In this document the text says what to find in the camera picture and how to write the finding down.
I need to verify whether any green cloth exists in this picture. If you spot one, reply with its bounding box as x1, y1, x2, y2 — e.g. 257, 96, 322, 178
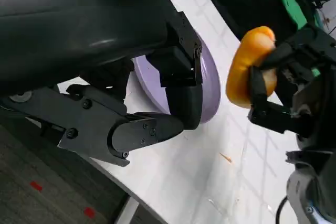
272, 0, 320, 29

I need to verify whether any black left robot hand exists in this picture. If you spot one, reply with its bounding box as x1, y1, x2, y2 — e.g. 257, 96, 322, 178
0, 0, 204, 167

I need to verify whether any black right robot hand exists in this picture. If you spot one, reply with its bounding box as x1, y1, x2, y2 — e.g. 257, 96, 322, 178
247, 26, 336, 141

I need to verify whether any grey metal table leg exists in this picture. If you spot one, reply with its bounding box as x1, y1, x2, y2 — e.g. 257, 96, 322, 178
114, 197, 140, 224

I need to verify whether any lilac plate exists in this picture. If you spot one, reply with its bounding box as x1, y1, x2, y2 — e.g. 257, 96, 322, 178
125, 34, 221, 124

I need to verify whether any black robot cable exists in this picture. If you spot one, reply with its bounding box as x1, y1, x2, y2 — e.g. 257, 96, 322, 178
275, 196, 289, 224

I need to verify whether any orange white toy bread roll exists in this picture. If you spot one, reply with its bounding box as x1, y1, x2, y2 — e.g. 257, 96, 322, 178
225, 26, 278, 109

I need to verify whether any small orange crumb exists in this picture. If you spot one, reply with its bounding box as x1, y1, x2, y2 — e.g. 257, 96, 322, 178
219, 152, 233, 164

